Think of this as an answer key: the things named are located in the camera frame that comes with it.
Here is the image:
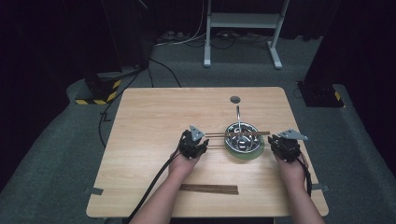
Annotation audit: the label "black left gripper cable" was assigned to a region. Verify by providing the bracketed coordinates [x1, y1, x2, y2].
[125, 148, 182, 224]

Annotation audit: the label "white floor cable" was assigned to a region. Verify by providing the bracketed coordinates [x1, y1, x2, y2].
[152, 0, 207, 49]

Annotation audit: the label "black stand base yellow stripes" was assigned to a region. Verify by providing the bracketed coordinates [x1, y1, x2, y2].
[75, 72, 123, 106]
[296, 80, 346, 109]

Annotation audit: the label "green round silicone mat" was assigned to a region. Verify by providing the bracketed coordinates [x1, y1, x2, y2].
[224, 133, 266, 161]

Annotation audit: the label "metal spoon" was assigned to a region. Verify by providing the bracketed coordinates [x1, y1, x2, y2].
[234, 105, 246, 141]

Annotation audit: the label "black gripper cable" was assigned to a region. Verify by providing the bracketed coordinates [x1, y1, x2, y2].
[295, 155, 313, 198]
[125, 148, 182, 224]

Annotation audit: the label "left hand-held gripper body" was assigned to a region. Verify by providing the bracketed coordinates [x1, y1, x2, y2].
[178, 125, 210, 160]

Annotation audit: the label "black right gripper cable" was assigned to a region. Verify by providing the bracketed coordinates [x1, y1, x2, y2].
[295, 155, 313, 198]

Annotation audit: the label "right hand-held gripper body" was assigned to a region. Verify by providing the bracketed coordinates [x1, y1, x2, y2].
[270, 128, 309, 163]

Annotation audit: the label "black floor cable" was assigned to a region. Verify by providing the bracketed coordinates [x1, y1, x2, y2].
[148, 57, 182, 89]
[97, 70, 143, 148]

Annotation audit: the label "wooden chopstick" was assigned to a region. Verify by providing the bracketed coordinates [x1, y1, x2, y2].
[205, 131, 271, 137]
[205, 132, 271, 138]

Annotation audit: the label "white metal stand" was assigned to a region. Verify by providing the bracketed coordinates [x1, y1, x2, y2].
[203, 0, 291, 70]

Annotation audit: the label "stainless steel bowl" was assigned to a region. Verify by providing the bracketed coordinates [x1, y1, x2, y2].
[223, 121, 261, 154]

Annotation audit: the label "bundle of wooden chopsticks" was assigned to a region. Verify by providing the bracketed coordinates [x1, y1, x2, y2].
[179, 183, 240, 196]

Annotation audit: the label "person's right hand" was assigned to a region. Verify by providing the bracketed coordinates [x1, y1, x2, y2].
[275, 153, 308, 189]

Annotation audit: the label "person's left hand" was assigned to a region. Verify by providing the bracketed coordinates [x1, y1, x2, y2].
[167, 151, 201, 181]

